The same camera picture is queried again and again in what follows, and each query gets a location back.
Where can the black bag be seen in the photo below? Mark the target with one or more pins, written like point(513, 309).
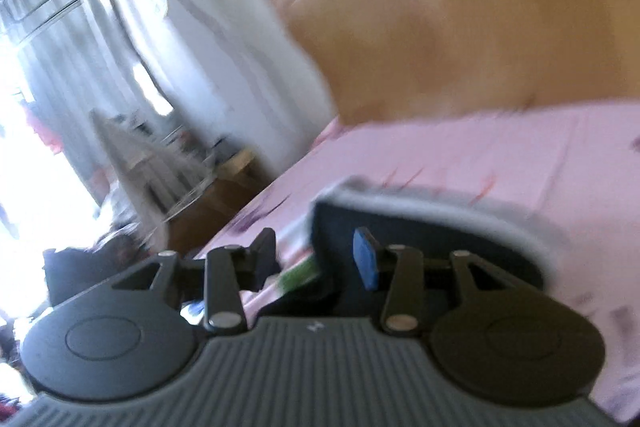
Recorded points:
point(85, 267)

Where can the wooden nightstand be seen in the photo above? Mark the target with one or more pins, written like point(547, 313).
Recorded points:
point(220, 192)

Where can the pink printed bedsheet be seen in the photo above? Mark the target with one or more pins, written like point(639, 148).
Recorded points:
point(450, 147)

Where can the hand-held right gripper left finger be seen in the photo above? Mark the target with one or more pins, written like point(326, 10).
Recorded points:
point(262, 258)

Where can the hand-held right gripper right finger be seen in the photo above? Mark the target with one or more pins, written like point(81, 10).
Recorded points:
point(365, 263)

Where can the dark blue garment grey trim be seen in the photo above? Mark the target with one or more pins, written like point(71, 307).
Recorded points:
point(440, 237)

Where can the green black white striped garment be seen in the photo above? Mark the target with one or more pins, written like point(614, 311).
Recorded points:
point(299, 278)

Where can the grey curtain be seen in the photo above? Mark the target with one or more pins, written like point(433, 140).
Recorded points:
point(75, 32)

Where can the wooden headboard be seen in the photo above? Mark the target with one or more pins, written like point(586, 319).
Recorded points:
point(450, 7)

